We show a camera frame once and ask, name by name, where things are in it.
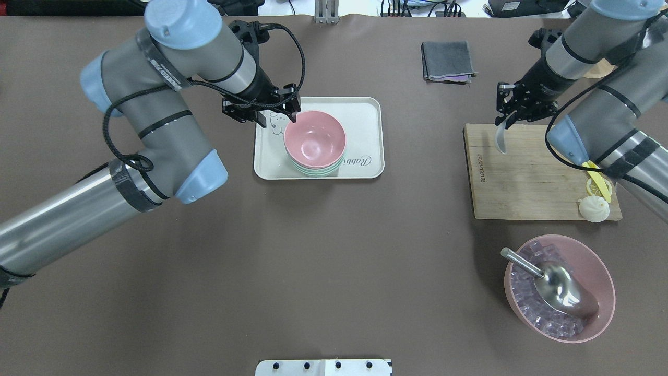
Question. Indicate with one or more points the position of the yellow plastic knife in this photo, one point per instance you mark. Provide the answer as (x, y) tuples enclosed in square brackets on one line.
[(596, 176)]

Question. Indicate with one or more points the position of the aluminium frame post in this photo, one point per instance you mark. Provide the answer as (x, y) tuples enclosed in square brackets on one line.
[(326, 12)]

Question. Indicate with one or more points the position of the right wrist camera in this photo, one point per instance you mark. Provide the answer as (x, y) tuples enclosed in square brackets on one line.
[(543, 38)]

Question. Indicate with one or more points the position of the grey folded cloth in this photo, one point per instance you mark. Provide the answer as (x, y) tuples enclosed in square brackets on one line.
[(447, 62)]

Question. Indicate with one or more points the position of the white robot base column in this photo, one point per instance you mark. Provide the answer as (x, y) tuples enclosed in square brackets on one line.
[(325, 367)]

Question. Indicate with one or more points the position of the green bowl stack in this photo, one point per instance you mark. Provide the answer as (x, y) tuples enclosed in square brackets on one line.
[(319, 172)]

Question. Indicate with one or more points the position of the small pink bowl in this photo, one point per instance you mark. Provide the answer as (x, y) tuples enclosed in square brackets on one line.
[(315, 140)]

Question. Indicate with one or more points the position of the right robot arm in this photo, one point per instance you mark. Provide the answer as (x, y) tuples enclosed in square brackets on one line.
[(594, 80)]

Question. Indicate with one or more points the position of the lower lemon slice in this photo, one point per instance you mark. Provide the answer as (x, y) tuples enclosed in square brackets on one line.
[(601, 188)]

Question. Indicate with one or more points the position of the white ceramic spoon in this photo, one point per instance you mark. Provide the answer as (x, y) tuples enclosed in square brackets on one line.
[(500, 133)]

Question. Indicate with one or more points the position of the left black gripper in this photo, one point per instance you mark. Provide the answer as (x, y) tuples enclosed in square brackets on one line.
[(264, 86)]

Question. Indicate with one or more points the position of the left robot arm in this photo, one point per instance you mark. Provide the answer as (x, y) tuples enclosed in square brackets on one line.
[(159, 150)]

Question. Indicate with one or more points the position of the wooden mug tree stand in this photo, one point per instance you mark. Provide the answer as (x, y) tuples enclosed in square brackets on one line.
[(599, 70)]

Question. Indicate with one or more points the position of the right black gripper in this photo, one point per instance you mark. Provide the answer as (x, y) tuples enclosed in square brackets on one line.
[(539, 79)]

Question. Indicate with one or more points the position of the metal ice scoop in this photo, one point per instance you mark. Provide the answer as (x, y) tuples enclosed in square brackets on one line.
[(556, 286)]

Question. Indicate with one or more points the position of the large pink ice bowl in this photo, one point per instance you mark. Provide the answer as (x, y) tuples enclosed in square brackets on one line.
[(587, 268)]

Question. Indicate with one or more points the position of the wooden cutting board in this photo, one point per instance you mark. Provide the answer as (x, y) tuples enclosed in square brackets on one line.
[(528, 183)]

